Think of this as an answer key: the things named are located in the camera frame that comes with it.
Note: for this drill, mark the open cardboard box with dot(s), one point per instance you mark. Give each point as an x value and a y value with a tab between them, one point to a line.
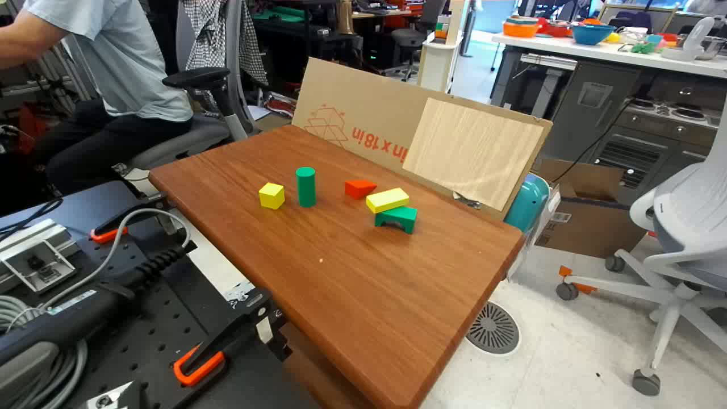
591	227

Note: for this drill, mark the cardboard sheet with orange print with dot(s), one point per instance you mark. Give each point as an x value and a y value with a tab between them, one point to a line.
354	104

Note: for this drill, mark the black clamp small orange tip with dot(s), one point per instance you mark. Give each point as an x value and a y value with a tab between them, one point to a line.
105	234

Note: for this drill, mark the green arch block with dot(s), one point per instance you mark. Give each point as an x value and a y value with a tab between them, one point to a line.
401	218

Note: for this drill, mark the yellow cube block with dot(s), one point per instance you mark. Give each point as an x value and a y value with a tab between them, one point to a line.
271	195

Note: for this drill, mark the orange wedge block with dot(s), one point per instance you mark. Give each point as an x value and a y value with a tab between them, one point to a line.
359	189

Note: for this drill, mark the white table with grey cabinets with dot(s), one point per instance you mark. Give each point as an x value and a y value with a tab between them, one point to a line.
604	92

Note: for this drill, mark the seated person in light shirt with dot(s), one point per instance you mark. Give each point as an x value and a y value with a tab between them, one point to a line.
128	52

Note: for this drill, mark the black corrugated conduit silver connector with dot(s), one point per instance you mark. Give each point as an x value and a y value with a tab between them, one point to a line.
114	292

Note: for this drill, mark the black perforated breadboard table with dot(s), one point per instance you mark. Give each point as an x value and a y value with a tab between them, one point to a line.
160	332

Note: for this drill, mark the grey office chair black armrest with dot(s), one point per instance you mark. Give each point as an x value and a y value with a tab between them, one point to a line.
200	137

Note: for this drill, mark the yellow rectangular block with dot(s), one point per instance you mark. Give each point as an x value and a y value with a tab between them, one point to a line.
386	201

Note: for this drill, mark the white office chair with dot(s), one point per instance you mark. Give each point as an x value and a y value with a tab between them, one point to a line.
695	218

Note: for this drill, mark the light wood panel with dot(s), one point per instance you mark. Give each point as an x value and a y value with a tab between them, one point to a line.
468	150

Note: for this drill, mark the aluminium rail with tag plate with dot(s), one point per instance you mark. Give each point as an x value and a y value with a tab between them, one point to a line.
35	262

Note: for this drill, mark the blue bowl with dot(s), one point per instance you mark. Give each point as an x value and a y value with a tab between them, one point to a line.
591	35

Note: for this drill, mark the teal plastic bin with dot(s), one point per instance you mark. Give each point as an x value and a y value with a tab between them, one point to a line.
526	204

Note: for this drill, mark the orange bowl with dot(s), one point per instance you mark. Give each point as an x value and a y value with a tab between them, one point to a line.
520	30

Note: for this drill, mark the round metal floor drain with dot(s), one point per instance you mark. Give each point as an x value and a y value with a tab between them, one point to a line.
493	327

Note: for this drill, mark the green cylindrical block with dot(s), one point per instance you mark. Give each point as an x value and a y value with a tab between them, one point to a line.
305	189

